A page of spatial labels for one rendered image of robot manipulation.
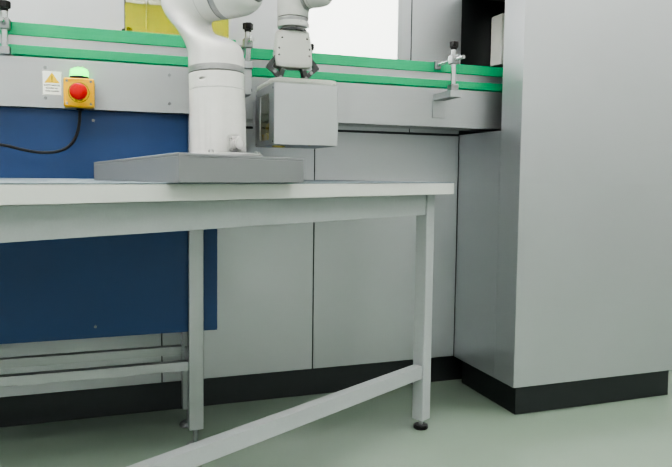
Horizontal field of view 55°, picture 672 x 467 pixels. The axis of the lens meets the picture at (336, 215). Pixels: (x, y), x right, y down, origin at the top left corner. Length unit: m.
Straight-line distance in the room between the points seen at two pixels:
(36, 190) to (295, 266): 1.21
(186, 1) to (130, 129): 0.46
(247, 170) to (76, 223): 0.34
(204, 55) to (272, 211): 0.37
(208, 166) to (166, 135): 0.57
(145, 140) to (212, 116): 0.44
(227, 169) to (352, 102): 0.81
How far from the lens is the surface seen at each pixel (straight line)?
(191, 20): 1.47
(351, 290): 2.26
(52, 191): 1.13
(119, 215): 1.24
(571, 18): 2.24
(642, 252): 2.41
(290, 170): 1.38
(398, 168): 2.29
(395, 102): 2.06
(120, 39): 1.82
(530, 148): 2.10
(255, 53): 1.96
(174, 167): 1.21
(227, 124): 1.38
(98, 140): 1.79
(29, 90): 1.79
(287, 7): 1.78
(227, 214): 1.38
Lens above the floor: 0.77
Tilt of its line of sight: 4 degrees down
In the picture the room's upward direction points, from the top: 1 degrees clockwise
